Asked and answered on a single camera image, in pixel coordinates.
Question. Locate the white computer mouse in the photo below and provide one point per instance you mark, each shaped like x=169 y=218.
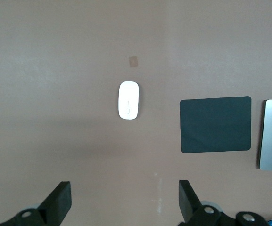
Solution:
x=128 y=99

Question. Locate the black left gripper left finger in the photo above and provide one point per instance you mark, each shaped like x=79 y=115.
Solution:
x=53 y=207

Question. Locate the black mouse pad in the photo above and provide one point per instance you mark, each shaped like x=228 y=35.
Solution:
x=216 y=124

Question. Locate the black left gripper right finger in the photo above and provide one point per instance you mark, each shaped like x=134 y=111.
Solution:
x=191 y=209

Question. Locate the brown tape patch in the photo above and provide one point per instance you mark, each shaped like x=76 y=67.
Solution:
x=133 y=61

